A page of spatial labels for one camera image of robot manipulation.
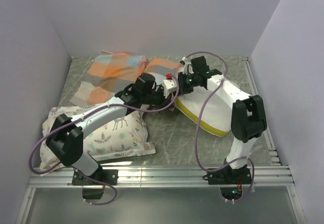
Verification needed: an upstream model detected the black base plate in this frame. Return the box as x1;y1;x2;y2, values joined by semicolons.
71;169;118;186
205;165;252;185

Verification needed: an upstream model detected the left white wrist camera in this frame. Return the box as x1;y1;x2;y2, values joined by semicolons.
162;73;178;96

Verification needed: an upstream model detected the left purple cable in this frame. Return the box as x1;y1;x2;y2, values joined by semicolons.
29;76;182;206

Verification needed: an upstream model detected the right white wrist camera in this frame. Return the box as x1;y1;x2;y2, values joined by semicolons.
180;56;191;69

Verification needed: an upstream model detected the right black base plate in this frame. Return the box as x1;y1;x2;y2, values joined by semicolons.
205;165;252;185

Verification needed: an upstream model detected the plaid orange blue pillowcase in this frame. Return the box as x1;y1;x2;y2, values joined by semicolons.
69;51;181;106

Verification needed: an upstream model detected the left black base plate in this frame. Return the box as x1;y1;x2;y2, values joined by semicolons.
71;169;118;186

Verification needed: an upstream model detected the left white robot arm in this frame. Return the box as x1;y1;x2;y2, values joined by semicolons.
46;73;179;184

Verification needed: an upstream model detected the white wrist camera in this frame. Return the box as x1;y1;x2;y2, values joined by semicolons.
162;73;178;96
180;56;191;69

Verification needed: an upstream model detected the aluminium front rail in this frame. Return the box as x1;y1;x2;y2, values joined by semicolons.
27;165;295;189

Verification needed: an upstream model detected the aluminium side rail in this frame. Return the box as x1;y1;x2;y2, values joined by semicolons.
242;57;281;166

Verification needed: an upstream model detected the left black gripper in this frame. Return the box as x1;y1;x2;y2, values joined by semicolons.
142;85;175;114

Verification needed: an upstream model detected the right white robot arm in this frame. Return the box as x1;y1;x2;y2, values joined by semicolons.
178;56;267;183

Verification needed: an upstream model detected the white pillow yellow edge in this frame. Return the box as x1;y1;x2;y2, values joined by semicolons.
176;86;231;137

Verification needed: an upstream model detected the floral animal print pillow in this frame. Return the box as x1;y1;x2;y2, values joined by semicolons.
39;104;156;171

